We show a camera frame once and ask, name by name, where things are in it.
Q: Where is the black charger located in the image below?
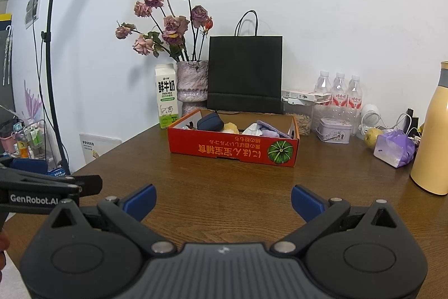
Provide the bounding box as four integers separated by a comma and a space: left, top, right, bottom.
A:
405, 107, 420, 126

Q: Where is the black paper bag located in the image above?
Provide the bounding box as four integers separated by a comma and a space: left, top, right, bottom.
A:
207, 10, 283, 115

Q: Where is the cluttered storage rack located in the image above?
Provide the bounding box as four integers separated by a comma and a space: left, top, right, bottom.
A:
0, 119, 48, 159

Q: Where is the purple wall sticker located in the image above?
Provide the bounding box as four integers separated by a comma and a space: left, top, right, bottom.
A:
23, 80, 43, 121

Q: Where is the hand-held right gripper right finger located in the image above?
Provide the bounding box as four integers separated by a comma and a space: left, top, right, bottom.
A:
269, 184, 398, 256

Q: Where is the orange cardboard box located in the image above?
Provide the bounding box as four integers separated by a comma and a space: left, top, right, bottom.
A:
167, 108, 300, 168

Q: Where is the small white fan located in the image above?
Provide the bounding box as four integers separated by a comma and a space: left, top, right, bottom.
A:
357, 103, 382, 140

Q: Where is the clear container of seeds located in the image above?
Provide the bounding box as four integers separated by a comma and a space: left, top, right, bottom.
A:
283, 99, 314, 136

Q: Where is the dried pink rose bouquet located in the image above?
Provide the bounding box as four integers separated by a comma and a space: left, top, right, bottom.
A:
115, 0, 214, 62

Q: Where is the grey printed tin box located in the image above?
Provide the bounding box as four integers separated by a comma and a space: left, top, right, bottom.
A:
317, 117, 353, 145

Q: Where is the purple tissue pack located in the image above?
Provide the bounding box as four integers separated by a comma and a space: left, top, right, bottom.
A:
373, 130, 416, 169

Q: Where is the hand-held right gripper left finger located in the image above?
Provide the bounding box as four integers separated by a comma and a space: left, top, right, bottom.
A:
49, 184, 177, 256

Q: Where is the white green milk carton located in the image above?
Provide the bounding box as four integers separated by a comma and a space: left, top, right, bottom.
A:
155, 63, 181, 129

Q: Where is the white flat carton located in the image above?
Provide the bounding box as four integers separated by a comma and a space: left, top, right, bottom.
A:
281, 89, 332, 103

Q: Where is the navy zip case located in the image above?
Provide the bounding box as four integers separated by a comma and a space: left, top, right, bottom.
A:
197, 113, 225, 131

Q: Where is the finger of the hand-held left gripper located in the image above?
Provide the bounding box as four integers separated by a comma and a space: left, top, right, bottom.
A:
10, 158, 49, 177
0, 169, 103, 199

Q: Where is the white tissue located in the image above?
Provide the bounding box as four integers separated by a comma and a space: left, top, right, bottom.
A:
241, 123, 263, 136

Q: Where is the yellow green apple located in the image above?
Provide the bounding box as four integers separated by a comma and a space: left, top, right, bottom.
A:
363, 127, 385, 149

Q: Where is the cream thermos bottle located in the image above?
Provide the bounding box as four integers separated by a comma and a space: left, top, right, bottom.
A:
410, 61, 448, 196

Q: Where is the white charging cable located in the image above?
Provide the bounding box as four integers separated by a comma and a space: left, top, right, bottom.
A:
380, 113, 421, 138

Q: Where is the purple drawstring pouch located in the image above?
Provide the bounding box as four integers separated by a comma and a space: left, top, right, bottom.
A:
256, 120, 293, 139

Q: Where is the mottled purple ceramic vase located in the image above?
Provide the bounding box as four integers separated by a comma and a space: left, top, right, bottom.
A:
176, 60, 209, 117

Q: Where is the wall poster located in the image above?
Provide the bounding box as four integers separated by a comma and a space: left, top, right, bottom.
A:
24, 0, 43, 29

